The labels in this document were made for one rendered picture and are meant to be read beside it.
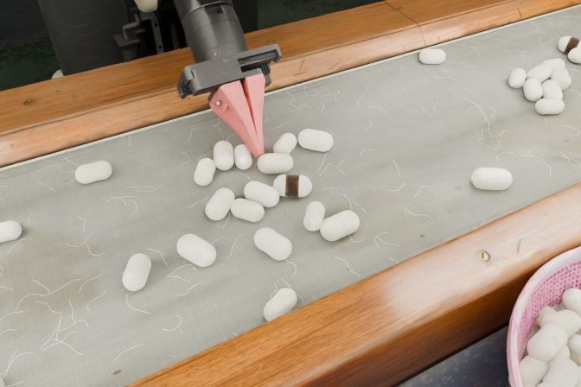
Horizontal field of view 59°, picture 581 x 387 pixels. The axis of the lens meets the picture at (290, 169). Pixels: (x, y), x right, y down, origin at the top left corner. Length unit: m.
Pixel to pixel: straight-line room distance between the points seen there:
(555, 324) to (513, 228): 0.08
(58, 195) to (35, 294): 0.12
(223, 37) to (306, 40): 0.21
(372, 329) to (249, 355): 0.09
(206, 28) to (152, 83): 0.14
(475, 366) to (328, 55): 0.41
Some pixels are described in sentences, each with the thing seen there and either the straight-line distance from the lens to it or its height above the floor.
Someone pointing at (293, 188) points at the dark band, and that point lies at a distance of 0.49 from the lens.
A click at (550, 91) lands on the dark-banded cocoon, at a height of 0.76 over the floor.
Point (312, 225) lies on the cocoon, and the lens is 0.46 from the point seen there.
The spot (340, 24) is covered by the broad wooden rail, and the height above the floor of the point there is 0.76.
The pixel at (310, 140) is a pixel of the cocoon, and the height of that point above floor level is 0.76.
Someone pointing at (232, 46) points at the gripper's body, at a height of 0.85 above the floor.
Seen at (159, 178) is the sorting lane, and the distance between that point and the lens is 0.54.
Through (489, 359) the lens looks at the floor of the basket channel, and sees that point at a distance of 0.51.
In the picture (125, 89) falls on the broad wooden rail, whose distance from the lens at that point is 0.64.
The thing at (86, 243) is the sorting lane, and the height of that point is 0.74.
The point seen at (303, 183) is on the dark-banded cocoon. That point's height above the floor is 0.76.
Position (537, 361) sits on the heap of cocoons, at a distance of 0.45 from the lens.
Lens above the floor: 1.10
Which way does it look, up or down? 42 degrees down
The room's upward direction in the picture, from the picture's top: straight up
